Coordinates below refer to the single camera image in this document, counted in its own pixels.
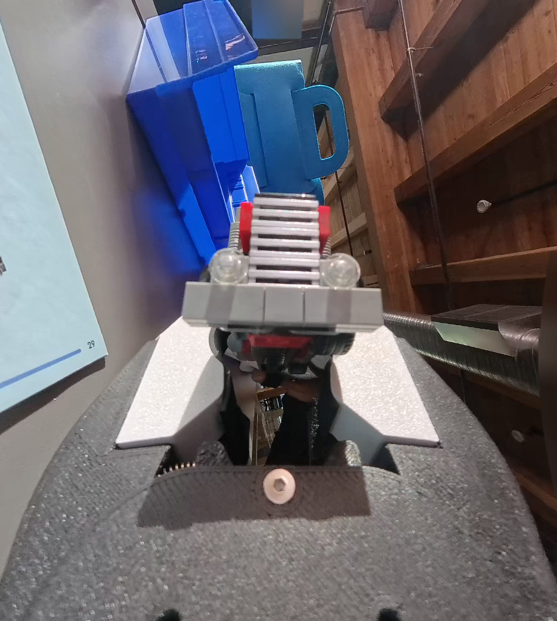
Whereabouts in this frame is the black hanging cable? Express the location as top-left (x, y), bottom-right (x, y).
top-left (397, 0), bottom-right (455, 312)

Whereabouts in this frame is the grey red toy brick truck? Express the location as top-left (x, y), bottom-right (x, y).
top-left (181, 192), bottom-right (385, 377)

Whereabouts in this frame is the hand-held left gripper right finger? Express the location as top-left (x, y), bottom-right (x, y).
top-left (309, 326), bottom-right (441, 465)

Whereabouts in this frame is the black metal pipe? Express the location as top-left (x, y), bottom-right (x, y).
top-left (306, 0), bottom-right (338, 84)

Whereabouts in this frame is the light blue instruction booklet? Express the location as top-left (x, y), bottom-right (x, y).
top-left (0, 0), bottom-right (109, 432)

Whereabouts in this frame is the wooden shelf unit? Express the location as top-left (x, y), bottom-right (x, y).
top-left (331, 0), bottom-right (557, 539)

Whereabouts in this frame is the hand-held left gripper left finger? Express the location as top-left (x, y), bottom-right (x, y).
top-left (115, 318), bottom-right (250, 465)

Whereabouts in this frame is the blue plastic bin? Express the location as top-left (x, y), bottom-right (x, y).
top-left (125, 0), bottom-right (261, 273)

